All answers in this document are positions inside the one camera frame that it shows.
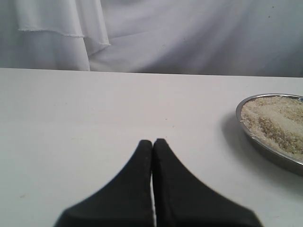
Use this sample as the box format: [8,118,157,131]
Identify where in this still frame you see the white backdrop curtain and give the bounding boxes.
[0,0,303,77]

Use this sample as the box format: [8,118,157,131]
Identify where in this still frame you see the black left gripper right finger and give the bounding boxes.
[152,139,262,227]

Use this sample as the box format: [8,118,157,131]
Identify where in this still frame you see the round metal rice tray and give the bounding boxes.
[236,94,303,175]

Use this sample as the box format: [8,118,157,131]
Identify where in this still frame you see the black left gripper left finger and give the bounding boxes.
[55,140,154,227]

